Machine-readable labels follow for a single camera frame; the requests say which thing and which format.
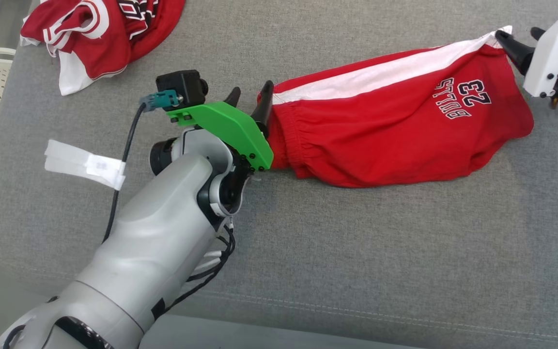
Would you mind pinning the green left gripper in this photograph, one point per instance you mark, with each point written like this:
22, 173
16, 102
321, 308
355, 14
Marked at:
230, 128

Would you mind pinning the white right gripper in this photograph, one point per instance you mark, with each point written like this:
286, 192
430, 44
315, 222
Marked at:
555, 53

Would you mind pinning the red Bulls 23 shorts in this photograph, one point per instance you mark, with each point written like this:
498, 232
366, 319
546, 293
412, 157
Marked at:
380, 140

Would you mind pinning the red Bulls 23 jersey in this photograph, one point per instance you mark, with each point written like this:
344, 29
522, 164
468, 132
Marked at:
95, 48

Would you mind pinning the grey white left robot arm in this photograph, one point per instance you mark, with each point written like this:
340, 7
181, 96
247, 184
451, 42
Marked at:
153, 242

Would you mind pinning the grey fabric sofa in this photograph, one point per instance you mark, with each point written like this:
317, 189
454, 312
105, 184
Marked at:
356, 252

